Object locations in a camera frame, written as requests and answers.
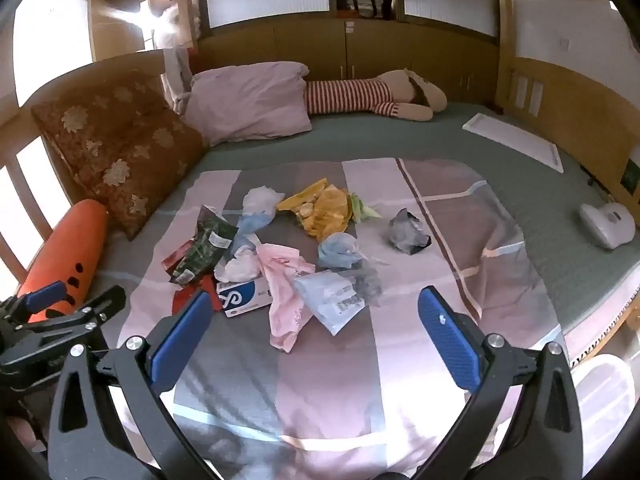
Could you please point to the white crumpled tissue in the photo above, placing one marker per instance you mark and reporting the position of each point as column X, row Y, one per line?
column 240, row 265

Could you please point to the green bed sheet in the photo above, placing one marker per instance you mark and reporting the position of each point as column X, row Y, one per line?
column 450, row 140

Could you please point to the yellow plastic bag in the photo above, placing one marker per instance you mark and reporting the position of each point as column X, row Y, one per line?
column 325, row 210

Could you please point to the striped plush toy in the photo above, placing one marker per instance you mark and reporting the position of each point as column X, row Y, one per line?
column 350, row 95

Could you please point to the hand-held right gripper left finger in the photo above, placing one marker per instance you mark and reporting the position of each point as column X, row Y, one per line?
column 182, row 335

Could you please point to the white blue medicine box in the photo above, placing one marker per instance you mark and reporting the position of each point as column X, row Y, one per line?
column 245, row 297

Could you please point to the white handheld vacuum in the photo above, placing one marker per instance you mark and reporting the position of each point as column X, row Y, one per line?
column 607, row 225

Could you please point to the clear plastic mailer bag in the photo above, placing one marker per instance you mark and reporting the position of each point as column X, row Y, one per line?
column 325, row 295

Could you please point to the brown floral cushion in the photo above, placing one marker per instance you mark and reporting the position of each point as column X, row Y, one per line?
column 115, row 145

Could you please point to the grey crumpled plastic bag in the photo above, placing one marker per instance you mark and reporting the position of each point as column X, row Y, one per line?
column 407, row 232

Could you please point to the white rectangular tray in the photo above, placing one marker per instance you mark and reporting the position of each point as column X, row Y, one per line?
column 515, row 142

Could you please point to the orange carrot plush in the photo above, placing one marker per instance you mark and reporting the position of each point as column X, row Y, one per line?
column 70, row 245

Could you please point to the white plastic bin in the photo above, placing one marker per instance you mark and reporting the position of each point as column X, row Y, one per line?
column 600, row 400

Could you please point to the pink pillow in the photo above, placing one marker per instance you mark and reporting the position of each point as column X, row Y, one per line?
column 250, row 100

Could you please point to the white crumpled plastic bag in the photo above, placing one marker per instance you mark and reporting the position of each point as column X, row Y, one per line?
column 260, row 200

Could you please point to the pink grey patchwork blanket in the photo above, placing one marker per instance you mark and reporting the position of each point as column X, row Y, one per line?
column 350, row 385

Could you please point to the white hanging cloth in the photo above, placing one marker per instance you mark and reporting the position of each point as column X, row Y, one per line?
column 172, row 60

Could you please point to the wooden headboard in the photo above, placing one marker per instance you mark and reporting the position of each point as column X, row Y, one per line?
column 100, row 65

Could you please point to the light blue crumpled bag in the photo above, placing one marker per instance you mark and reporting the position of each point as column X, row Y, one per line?
column 337, row 250

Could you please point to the pink plastic bag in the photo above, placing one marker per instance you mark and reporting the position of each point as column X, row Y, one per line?
column 285, row 300

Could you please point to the red wrapper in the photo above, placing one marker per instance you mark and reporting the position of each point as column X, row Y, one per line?
column 181, row 300

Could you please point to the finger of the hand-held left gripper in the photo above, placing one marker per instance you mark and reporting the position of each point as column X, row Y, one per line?
column 47, row 294
column 90, row 310

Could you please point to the green paper wrapper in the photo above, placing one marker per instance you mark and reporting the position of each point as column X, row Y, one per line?
column 362, row 209

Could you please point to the wooden footboard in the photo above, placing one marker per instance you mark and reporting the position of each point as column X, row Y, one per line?
column 575, row 90

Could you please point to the dark green snack packet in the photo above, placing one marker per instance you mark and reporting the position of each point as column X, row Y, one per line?
column 205, row 245

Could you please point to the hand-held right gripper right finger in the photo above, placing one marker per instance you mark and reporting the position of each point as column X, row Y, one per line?
column 447, row 340

